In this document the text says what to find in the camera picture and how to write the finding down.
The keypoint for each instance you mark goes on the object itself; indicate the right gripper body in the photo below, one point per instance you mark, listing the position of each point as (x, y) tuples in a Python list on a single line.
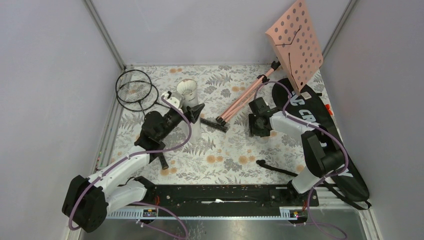
[(255, 127)]

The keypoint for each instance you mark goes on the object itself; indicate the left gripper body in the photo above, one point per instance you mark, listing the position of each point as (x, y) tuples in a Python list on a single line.
[(173, 121)]

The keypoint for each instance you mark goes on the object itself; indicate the white shuttlecock tube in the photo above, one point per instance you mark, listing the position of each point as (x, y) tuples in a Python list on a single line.
[(188, 88)]

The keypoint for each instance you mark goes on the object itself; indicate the pink music stand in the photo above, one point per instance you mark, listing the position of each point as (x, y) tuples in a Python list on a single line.
[(295, 43)]

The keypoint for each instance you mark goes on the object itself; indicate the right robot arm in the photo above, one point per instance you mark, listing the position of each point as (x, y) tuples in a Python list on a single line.
[(323, 152)]

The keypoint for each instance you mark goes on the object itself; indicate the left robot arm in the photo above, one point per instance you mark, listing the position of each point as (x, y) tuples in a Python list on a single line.
[(89, 199)]

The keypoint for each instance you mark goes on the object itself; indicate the black badminton racket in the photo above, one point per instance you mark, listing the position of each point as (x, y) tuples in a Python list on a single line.
[(131, 75), (138, 96)]

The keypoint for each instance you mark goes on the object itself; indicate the floral tablecloth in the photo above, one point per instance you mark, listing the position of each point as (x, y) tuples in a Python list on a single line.
[(220, 157)]

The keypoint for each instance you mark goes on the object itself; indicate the black racket bag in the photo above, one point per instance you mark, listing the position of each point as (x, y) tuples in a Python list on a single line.
[(349, 181)]

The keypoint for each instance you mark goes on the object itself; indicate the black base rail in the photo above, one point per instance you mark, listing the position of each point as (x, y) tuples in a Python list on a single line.
[(226, 200)]

